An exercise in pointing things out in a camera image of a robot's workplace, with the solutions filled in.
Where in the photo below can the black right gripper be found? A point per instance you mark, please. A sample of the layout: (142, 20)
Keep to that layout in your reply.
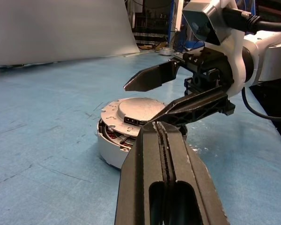
(213, 63)

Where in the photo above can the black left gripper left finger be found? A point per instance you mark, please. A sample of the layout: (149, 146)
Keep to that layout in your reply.
(140, 168)

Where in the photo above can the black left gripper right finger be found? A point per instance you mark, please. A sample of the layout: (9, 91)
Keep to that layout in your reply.
(189, 182)

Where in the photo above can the round silver motor lid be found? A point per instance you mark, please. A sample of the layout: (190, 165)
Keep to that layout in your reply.
(140, 107)

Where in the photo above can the silver motor housing copper coils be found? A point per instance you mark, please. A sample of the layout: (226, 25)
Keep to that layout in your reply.
(110, 152)

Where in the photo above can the small round metal part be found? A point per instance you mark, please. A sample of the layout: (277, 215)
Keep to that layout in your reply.
(165, 51)

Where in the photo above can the dark cluttered shelf rack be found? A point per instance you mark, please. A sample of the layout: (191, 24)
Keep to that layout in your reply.
(152, 23)

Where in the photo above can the large white panel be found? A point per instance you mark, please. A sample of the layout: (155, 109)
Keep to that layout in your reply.
(61, 28)

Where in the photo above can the blue metal post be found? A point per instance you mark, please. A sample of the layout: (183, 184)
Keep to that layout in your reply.
(173, 21)

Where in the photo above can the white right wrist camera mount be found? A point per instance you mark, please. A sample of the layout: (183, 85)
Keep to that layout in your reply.
(235, 47)

